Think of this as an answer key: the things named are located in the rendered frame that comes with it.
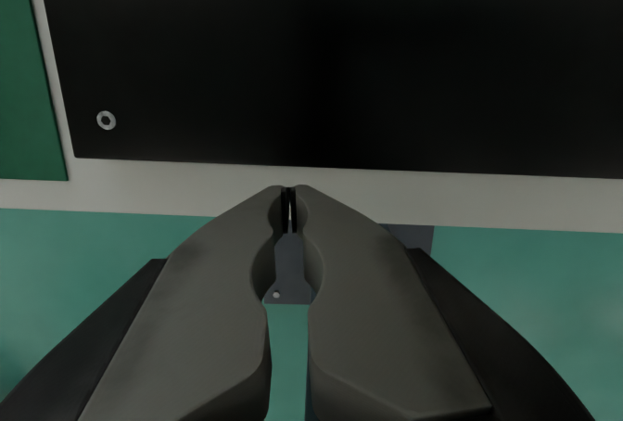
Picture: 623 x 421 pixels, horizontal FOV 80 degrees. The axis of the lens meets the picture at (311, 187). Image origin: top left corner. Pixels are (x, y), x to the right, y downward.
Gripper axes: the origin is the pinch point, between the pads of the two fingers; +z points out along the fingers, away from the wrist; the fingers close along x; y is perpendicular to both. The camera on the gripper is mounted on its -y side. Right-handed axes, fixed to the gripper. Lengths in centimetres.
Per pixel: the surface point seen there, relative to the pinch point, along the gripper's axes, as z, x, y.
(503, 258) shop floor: 70, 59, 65
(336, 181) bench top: 7.6, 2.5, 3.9
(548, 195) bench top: 6.6, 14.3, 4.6
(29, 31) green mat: 9.8, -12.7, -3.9
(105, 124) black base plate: 6.8, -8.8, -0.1
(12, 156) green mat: 9.0, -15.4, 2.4
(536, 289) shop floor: 67, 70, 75
